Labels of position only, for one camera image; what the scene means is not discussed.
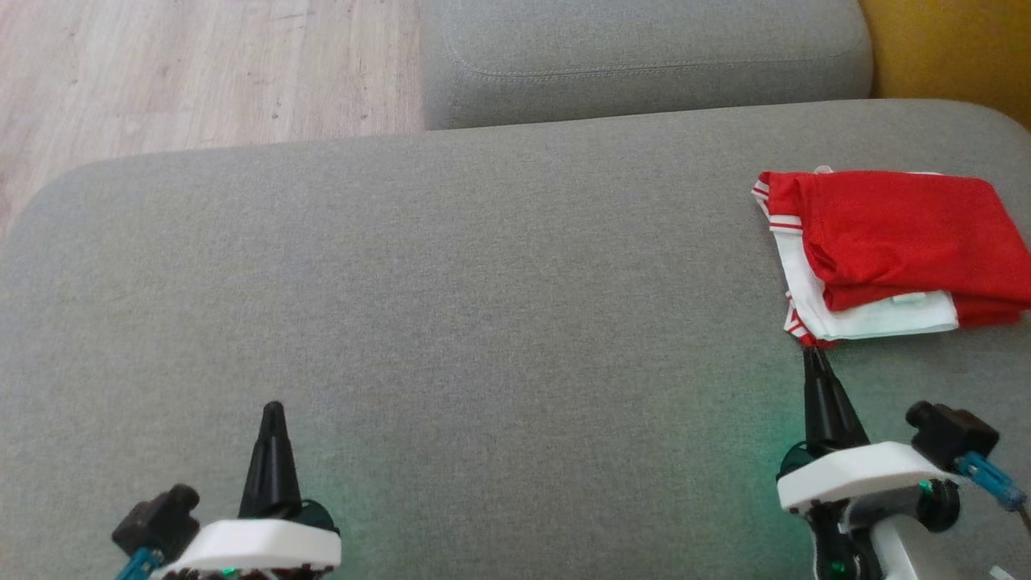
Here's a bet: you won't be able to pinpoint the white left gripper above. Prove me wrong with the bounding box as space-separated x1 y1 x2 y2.
149 400 342 580

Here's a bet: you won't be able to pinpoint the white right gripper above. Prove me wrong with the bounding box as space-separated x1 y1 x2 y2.
776 347 961 513

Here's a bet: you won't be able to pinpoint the red Bulls 23 jersey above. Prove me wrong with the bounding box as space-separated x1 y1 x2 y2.
752 166 1031 349

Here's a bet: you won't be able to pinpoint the red shorts with white trim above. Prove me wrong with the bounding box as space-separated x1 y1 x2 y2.
955 292 1031 329

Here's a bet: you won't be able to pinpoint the yellow sofa backrest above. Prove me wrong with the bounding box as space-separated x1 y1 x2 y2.
857 0 1031 131

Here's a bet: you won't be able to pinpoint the small grey sofa cushion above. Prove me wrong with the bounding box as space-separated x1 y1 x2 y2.
419 0 876 132

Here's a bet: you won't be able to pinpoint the blue left camera connector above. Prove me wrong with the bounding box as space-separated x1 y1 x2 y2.
113 547 164 580

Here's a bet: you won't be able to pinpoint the blue camera connector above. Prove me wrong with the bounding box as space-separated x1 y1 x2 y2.
113 547 164 580
954 450 1029 513

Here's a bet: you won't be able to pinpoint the blue right camera connector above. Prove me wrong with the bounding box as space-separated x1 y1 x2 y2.
954 450 1029 513

